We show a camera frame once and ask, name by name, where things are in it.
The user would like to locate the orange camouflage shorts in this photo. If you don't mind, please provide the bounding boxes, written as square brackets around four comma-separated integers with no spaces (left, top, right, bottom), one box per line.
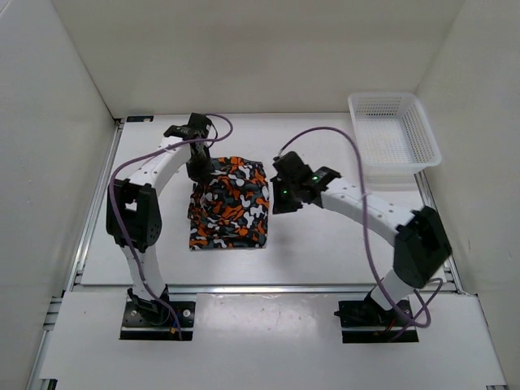
[188,156,270,251]

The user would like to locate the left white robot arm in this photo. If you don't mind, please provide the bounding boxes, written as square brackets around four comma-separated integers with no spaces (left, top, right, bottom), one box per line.
[106,113,213,328]

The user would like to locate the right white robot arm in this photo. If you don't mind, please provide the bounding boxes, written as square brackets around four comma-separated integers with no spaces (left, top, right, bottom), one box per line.
[271,151,453,327]

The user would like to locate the white plastic basket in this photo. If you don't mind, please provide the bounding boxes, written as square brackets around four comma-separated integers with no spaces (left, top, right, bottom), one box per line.
[348,92,442,187]

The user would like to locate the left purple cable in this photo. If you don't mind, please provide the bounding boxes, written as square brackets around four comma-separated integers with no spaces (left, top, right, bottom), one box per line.
[109,113,234,340]

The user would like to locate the purple cable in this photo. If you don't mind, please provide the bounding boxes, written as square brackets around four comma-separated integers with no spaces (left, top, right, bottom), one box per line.
[109,113,234,340]
[274,126,444,342]

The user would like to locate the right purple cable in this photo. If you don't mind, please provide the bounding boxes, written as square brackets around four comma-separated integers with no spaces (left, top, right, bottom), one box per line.
[274,126,444,342]

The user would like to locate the front aluminium rail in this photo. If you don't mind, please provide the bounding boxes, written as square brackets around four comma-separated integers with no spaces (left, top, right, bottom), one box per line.
[166,284,375,296]

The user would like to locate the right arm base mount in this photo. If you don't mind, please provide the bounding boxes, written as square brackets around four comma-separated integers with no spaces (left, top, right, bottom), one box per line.
[334,301,419,345]

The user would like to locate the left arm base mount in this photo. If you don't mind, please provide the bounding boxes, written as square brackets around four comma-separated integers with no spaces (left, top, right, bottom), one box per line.
[119,298,196,341]

